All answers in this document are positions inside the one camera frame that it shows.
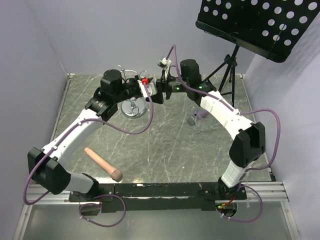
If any purple glitter microphone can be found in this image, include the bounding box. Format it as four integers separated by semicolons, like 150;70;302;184
186;110;209;126

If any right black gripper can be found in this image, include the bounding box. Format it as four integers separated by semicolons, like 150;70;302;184
146;69;190;105

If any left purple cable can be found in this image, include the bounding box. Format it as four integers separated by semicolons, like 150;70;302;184
22;77;155;227

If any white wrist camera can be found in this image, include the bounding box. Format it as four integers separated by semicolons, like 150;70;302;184
157;57;172;79
138;77;158;98

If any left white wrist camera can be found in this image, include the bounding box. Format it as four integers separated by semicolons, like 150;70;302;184
138;77;158;98

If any beige pink microphone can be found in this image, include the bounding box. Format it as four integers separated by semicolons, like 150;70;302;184
84;147;123;182

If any black perforated music stand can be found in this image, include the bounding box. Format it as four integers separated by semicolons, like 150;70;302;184
195;0;320;98

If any clear wine glass front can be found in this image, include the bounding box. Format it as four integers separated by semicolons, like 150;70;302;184
186;105;199;117

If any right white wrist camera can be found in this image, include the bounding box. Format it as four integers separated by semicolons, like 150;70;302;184
157;57;172;79

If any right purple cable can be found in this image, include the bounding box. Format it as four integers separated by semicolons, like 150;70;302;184
166;44;281;223

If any purple cable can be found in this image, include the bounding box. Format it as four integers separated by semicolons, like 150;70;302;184
22;77;155;227
166;44;281;223

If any clear wine glass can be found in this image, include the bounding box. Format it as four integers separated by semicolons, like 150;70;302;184
195;115;216;132
186;105;199;117

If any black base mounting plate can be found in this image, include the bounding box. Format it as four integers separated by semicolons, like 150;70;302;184
68;182;247;213

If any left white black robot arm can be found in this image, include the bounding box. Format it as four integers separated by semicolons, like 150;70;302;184
26;69;164;201

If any chrome wine glass rack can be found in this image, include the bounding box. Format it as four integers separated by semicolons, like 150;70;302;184
118;65;147;119

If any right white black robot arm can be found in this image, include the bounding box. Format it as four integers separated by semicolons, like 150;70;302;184
156;58;266;200

